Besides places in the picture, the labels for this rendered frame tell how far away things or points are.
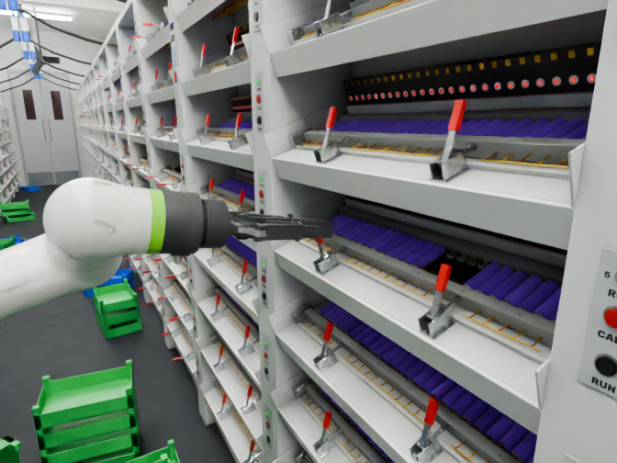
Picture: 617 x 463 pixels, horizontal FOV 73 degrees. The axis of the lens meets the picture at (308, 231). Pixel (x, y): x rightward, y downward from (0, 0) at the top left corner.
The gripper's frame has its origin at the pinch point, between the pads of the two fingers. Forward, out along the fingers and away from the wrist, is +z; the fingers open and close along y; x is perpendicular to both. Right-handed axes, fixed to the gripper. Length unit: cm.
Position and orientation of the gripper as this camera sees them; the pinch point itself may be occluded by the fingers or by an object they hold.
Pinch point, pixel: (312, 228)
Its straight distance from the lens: 73.7
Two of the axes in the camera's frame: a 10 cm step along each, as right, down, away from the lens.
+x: 1.4, -9.8, -1.7
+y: 5.0, 2.2, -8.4
